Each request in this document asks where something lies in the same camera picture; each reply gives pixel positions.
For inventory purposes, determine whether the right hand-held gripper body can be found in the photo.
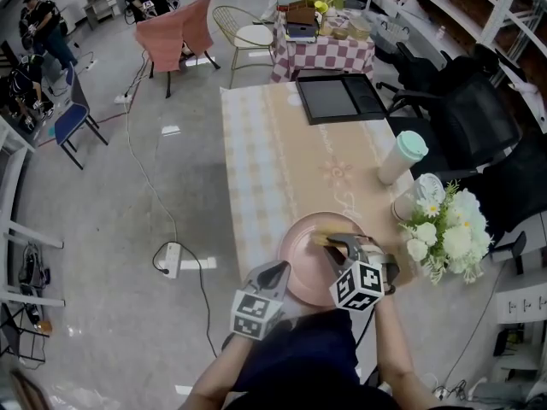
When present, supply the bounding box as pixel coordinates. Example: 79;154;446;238
327;245;385;313

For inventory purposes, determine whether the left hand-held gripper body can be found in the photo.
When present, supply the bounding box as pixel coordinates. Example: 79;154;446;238
230;284;287;342

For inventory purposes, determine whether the yellow sponge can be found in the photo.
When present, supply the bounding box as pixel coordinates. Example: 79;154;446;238
311;227;343;247

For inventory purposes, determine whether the big pink plate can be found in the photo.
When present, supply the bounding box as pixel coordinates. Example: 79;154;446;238
276;211;373;308

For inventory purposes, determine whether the person's left forearm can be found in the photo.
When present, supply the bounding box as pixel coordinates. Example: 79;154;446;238
179;337;253;410

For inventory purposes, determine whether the person's right forearm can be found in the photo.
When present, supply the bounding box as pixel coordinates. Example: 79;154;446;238
371;301;445;410

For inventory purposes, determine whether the person's right hand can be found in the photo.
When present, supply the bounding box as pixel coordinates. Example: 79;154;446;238
381;254;402;297

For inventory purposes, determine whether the person's dark navy clothing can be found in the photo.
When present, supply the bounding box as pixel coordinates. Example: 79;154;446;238
224;309;398;410

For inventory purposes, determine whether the cream tumbler mint lid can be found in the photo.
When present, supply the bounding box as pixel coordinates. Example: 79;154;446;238
377;130;429;186

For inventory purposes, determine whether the white flower bouquet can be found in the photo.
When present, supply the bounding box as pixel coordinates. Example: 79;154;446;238
399;180;495;285

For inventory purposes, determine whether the beige patterned tablecloth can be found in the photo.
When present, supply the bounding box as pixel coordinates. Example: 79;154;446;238
220;81;422;290

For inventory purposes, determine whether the black tray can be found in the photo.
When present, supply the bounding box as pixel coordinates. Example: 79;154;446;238
295;73;388;126

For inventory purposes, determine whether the black mesh office chair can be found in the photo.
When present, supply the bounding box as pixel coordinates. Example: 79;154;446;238
375;43;523;183
431;134;547;277

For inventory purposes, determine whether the white cabinet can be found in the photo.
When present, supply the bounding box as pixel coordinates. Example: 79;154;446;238
495;288;547;326

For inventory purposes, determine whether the pink checkered tablecloth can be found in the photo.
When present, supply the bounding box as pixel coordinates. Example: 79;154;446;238
269;23;377;85

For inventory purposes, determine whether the dark storage box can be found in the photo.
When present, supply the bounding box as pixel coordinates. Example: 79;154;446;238
285;22;321;41

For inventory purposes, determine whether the gray bag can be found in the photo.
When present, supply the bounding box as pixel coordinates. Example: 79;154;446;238
16;243;52;290

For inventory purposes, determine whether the white table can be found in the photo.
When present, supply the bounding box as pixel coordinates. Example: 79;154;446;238
0;218;66;309

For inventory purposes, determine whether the brown wooden box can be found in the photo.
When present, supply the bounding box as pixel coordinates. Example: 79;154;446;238
285;0;317;26

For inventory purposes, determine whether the blue chair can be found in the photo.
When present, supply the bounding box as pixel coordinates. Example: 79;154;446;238
54;61;109;171

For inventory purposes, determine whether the black folding stand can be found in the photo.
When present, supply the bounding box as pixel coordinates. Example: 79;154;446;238
0;303;50;365

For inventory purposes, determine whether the pink cloth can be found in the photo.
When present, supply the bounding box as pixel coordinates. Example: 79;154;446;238
135;0;215;74

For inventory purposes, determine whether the white shelving rack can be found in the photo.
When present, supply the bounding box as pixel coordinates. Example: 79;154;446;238
369;0;547;136

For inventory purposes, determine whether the white shelf unit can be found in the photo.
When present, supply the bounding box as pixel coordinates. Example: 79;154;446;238
0;113;38;220

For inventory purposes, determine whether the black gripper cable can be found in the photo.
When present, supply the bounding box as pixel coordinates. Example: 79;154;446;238
355;309;377;349

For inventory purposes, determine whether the thin black cable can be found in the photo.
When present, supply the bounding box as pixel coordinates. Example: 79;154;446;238
444;262;508;388

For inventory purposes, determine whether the white cable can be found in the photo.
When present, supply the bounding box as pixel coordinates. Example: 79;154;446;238
123;100;179;245

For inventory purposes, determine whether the white wire basket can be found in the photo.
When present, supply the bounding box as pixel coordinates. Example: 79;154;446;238
378;20;410;44

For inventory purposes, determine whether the gold wire chair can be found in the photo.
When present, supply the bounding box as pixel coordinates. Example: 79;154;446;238
212;5;275;90

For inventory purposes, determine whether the red cable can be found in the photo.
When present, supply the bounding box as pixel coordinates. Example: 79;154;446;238
36;108;129;147

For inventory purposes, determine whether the wooden frame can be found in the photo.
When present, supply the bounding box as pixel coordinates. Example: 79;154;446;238
8;369;50;410

